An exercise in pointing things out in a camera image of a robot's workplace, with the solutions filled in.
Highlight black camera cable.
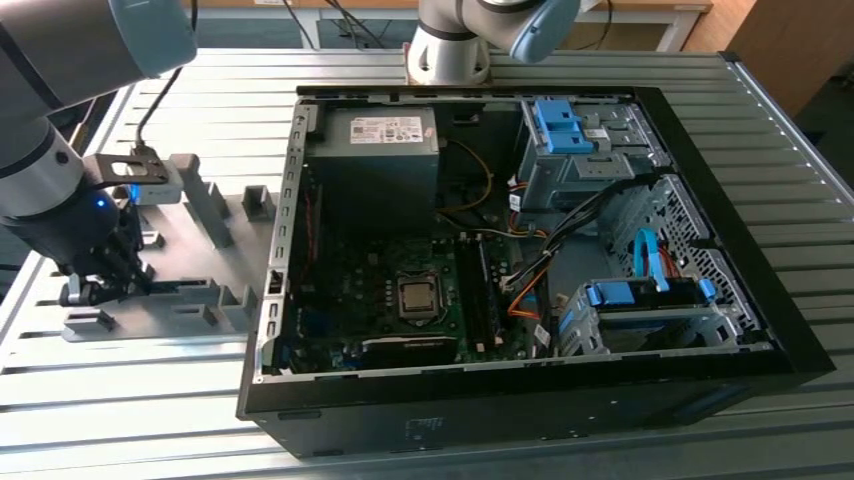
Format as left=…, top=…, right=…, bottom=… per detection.
left=135, top=0, right=200, bottom=154

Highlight silver CPU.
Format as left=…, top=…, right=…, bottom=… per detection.
left=402, top=282, right=439, bottom=309

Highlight wooden cabinet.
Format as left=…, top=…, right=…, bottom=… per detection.
left=683, top=0, right=854, bottom=116

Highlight grey power supply unit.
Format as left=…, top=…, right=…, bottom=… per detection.
left=304, top=107, right=442, bottom=236

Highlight black camera bracket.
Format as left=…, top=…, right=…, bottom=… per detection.
left=84, top=152, right=170, bottom=187

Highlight black cable bundle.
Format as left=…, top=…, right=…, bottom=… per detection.
left=539, top=178, right=659, bottom=261

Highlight black graphics card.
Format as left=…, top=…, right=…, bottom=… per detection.
left=362, top=333, right=461, bottom=369

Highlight yellow wire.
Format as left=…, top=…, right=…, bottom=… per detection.
left=437, top=139, right=495, bottom=216

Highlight white framed wooden desk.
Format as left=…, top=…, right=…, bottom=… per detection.
left=196, top=0, right=714, bottom=54

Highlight blue disk carrier with disk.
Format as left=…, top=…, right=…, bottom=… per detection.
left=586, top=278, right=719, bottom=307

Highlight red data cable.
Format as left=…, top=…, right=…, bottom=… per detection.
left=655, top=243, right=683, bottom=281

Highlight green motherboard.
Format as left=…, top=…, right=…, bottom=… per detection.
left=286, top=232, right=555, bottom=374

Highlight metal disk bay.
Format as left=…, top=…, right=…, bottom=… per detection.
left=557, top=279, right=769, bottom=356

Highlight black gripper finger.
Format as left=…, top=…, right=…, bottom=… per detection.
left=59, top=272, right=152, bottom=308
left=110, top=209, right=158, bottom=292

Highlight black open PC case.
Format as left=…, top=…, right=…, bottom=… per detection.
left=236, top=84, right=837, bottom=459

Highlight blue drive carrier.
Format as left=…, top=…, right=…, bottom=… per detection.
left=533, top=99, right=595, bottom=156

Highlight grey parts rack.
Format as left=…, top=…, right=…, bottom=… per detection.
left=60, top=153, right=279, bottom=344

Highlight orange wire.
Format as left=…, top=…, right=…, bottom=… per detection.
left=506, top=264, right=555, bottom=320

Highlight multicoloured power wires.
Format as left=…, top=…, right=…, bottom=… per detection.
left=459, top=219, right=550, bottom=241

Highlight blue data cable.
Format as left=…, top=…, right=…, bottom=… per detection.
left=633, top=227, right=673, bottom=294

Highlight metal drive cage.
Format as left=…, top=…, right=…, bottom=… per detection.
left=517, top=99, right=673, bottom=211

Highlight metal CPU socket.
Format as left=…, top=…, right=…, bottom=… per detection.
left=395, top=272, right=447, bottom=324

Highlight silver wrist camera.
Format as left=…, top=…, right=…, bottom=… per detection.
left=123, top=179, right=183, bottom=207

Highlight red twisted wire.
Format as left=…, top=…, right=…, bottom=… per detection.
left=303, top=189, right=319, bottom=281

